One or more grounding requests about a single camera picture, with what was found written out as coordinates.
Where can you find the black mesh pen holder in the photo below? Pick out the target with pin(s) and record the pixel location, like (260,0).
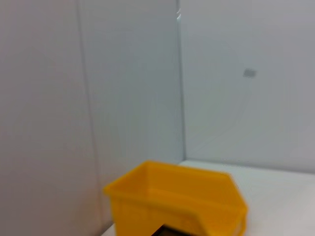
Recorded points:
(172,231)

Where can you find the yellow plastic bin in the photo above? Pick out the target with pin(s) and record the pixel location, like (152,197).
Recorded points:
(172,196)

